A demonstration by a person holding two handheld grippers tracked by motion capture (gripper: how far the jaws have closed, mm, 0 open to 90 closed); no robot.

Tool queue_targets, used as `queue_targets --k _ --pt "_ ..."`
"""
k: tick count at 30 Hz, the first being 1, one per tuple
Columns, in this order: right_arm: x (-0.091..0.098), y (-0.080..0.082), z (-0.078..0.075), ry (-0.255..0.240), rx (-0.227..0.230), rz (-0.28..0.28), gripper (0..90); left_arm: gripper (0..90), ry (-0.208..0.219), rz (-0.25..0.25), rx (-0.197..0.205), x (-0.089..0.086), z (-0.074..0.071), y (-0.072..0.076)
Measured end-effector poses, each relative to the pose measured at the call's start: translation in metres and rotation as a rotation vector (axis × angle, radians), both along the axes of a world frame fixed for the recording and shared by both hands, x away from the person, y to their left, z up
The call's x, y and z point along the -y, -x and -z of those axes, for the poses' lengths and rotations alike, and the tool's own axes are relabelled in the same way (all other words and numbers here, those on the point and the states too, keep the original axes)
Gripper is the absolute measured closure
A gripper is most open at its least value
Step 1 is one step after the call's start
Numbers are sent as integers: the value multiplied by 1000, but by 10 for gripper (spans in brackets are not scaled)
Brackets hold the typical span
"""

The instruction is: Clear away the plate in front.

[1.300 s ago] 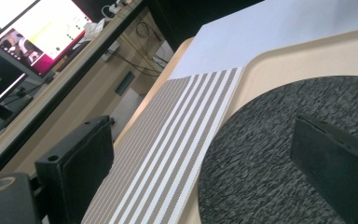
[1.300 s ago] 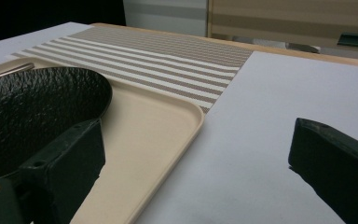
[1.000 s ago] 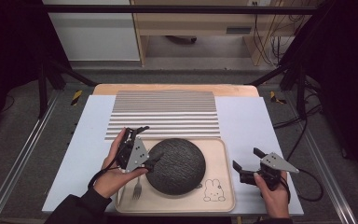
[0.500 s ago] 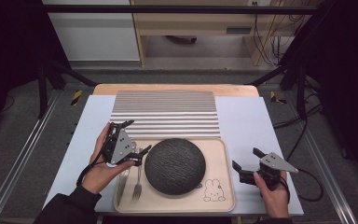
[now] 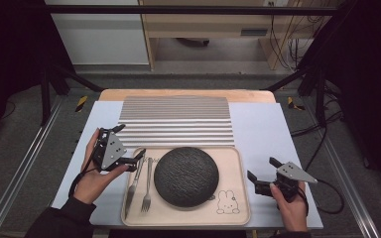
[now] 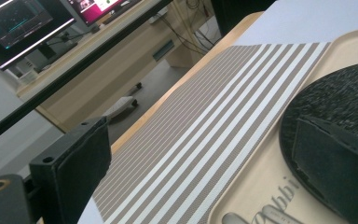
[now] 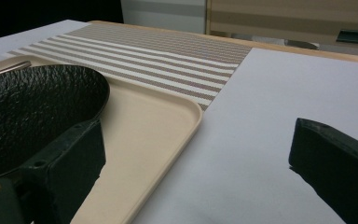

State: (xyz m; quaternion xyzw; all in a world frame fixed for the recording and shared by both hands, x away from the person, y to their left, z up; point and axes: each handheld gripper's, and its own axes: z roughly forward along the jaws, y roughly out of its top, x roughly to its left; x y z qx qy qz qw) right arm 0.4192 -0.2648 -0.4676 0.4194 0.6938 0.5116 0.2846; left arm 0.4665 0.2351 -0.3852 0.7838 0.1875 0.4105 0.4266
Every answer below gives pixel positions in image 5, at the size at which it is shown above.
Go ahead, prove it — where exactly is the beige tray with rabbit drawing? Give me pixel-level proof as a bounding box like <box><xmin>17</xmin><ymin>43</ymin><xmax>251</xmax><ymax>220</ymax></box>
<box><xmin>120</xmin><ymin>146</ymin><xmax>252</xmax><ymax>228</ymax></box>

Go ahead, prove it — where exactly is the white sheet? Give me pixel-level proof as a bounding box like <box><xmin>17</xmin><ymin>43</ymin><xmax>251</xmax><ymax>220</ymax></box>
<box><xmin>51</xmin><ymin>100</ymin><xmax>324</xmax><ymax>230</ymax></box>

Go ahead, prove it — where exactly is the white wall socket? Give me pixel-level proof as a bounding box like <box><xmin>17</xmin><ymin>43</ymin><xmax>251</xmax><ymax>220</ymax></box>
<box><xmin>263</xmin><ymin>0</ymin><xmax>289</xmax><ymax>8</ymax></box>

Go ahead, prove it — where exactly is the person's left hand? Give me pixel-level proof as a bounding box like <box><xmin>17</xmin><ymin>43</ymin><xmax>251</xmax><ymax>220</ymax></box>
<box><xmin>72</xmin><ymin>128</ymin><xmax>131</xmax><ymax>205</ymax></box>

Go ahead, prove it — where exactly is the yellow black tape marker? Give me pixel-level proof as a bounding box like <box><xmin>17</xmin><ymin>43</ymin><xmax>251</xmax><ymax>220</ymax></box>
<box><xmin>74</xmin><ymin>95</ymin><xmax>89</xmax><ymax>114</ymax></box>
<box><xmin>287</xmin><ymin>96</ymin><xmax>306</xmax><ymax>112</ymax></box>

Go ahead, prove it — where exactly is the striped placemat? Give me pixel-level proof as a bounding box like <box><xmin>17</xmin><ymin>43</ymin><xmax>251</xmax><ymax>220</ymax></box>
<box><xmin>114</xmin><ymin>95</ymin><xmax>236</xmax><ymax>150</ymax></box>

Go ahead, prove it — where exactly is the person's right hand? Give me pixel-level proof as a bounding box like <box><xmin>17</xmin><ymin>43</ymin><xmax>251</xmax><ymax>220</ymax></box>
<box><xmin>270</xmin><ymin>182</ymin><xmax>309</xmax><ymax>233</ymax></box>

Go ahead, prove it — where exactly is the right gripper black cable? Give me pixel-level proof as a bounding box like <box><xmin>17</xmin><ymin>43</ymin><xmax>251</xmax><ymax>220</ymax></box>
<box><xmin>297</xmin><ymin>186</ymin><xmax>311</xmax><ymax>217</ymax></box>

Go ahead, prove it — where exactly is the aluminium floor rail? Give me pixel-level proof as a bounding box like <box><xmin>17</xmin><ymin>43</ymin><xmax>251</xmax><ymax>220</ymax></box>
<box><xmin>0</xmin><ymin>97</ymin><xmax>64</xmax><ymax>238</ymax></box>
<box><xmin>306</xmin><ymin>98</ymin><xmax>381</xmax><ymax>238</ymax></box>

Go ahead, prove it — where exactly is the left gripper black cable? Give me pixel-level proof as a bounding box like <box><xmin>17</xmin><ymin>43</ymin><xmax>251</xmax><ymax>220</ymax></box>
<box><xmin>67</xmin><ymin>167</ymin><xmax>97</xmax><ymax>200</ymax></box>

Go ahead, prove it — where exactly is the black frame bar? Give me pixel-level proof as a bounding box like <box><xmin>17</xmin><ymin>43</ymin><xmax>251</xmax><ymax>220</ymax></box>
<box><xmin>46</xmin><ymin>4</ymin><xmax>339</xmax><ymax>16</ymax></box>

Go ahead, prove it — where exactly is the light wooden desk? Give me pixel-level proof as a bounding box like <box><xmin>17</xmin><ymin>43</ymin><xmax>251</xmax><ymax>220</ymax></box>
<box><xmin>138</xmin><ymin>0</ymin><xmax>345</xmax><ymax>71</ymax></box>

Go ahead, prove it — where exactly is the white cabinet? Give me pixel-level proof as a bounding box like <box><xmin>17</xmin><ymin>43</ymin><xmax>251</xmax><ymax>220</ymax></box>
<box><xmin>44</xmin><ymin>0</ymin><xmax>150</xmax><ymax>65</ymax></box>

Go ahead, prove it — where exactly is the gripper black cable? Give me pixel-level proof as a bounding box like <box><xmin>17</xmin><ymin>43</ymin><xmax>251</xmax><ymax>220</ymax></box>
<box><xmin>67</xmin><ymin>167</ymin><xmax>97</xmax><ymax>200</ymax></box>
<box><xmin>297</xmin><ymin>186</ymin><xmax>311</xmax><ymax>217</ymax></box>

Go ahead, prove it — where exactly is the black textured plate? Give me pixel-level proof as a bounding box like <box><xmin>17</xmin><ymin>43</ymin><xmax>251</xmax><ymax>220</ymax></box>
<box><xmin>153</xmin><ymin>146</ymin><xmax>220</xmax><ymax>209</ymax></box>

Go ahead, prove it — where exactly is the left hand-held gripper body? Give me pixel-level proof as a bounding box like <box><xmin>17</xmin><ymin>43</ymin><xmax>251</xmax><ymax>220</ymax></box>
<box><xmin>92</xmin><ymin>127</ymin><xmax>128</xmax><ymax>174</ymax></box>

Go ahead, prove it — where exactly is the black metal stand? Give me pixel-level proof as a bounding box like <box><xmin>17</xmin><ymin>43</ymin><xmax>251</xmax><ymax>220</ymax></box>
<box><xmin>261</xmin><ymin>62</ymin><xmax>329</xmax><ymax>129</ymax></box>
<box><xmin>39</xmin><ymin>59</ymin><xmax>104</xmax><ymax>127</ymax></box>

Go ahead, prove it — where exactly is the black power cable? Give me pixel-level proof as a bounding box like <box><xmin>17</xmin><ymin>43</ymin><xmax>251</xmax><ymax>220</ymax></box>
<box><xmin>269</xmin><ymin>14</ymin><xmax>287</xmax><ymax>68</ymax></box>
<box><xmin>286</xmin><ymin>14</ymin><xmax>325</xmax><ymax>72</ymax></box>

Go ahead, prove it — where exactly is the silver fork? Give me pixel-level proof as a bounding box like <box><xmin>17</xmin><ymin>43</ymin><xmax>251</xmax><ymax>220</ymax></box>
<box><xmin>140</xmin><ymin>157</ymin><xmax>154</xmax><ymax>213</ymax></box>

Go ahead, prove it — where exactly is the dark curtain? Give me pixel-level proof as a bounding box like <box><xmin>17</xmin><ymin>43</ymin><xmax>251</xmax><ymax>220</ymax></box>
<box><xmin>297</xmin><ymin>0</ymin><xmax>381</xmax><ymax>189</ymax></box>
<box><xmin>0</xmin><ymin>0</ymin><xmax>77</xmax><ymax>140</ymax></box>

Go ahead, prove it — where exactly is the grey desk handle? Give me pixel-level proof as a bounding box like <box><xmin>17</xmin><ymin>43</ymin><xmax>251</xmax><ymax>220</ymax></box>
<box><xmin>240</xmin><ymin>28</ymin><xmax>269</xmax><ymax>37</ymax></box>

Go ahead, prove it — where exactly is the black floor cable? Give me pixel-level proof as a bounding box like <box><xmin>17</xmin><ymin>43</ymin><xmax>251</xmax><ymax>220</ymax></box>
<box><xmin>302</xmin><ymin>125</ymin><xmax>345</xmax><ymax>215</ymax></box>

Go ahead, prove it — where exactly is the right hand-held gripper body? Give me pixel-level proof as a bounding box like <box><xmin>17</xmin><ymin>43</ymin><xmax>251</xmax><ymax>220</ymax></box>
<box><xmin>271</xmin><ymin>161</ymin><xmax>318</xmax><ymax>203</ymax></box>

